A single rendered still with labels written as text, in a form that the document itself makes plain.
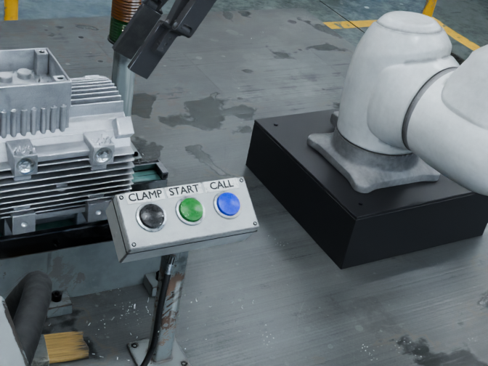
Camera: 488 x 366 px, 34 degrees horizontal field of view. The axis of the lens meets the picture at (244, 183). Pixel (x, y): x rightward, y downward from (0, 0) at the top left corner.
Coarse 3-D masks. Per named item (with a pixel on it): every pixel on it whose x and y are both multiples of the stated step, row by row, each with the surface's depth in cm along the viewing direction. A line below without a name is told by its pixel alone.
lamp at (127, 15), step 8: (120, 0) 134; (128, 0) 134; (136, 0) 134; (112, 8) 137; (120, 8) 135; (128, 8) 135; (136, 8) 135; (112, 16) 137; (120, 16) 136; (128, 16) 135
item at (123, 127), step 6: (114, 120) 106; (120, 120) 105; (126, 120) 106; (114, 126) 106; (120, 126) 105; (126, 126) 105; (132, 126) 106; (114, 132) 106; (120, 132) 105; (126, 132) 105; (132, 132) 106; (120, 138) 107
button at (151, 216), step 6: (150, 204) 93; (144, 210) 92; (150, 210) 92; (156, 210) 93; (162, 210) 93; (144, 216) 92; (150, 216) 92; (156, 216) 92; (162, 216) 93; (144, 222) 92; (150, 222) 92; (156, 222) 92; (162, 222) 92; (150, 228) 92
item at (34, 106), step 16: (0, 64) 105; (16, 64) 106; (32, 64) 107; (48, 64) 107; (0, 80) 100; (16, 80) 102; (32, 80) 102; (48, 80) 106; (64, 80) 100; (0, 96) 96; (16, 96) 98; (32, 96) 99; (48, 96) 100; (64, 96) 101; (0, 112) 98; (16, 112) 98; (32, 112) 100; (48, 112) 101; (64, 112) 102; (0, 128) 99; (16, 128) 100; (32, 128) 101; (48, 128) 102; (64, 128) 103
